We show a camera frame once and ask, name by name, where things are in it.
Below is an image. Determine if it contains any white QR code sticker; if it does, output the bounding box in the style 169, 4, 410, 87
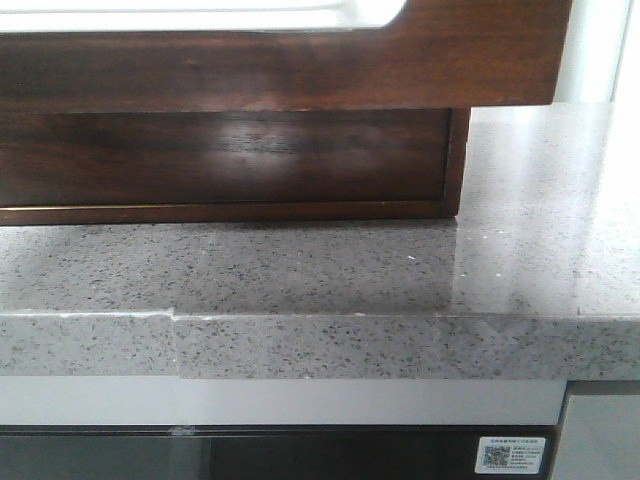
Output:
474, 437, 547, 475

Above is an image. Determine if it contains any wooden drawer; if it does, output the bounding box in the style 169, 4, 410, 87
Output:
1, 109, 450, 207
1, 1, 571, 113

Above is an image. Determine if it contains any dark wooden drawer cabinet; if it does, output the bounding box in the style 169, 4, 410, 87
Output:
1, 108, 470, 226

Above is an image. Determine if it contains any grey cabinet panel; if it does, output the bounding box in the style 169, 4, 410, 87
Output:
551, 381, 639, 479

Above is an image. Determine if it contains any black appliance under counter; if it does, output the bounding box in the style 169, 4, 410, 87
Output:
1, 425, 557, 479

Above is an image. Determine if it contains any pale curtain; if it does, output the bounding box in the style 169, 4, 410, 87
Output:
554, 0, 639, 105

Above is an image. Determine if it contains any white drawer handle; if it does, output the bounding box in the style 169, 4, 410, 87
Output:
1, 0, 406, 33

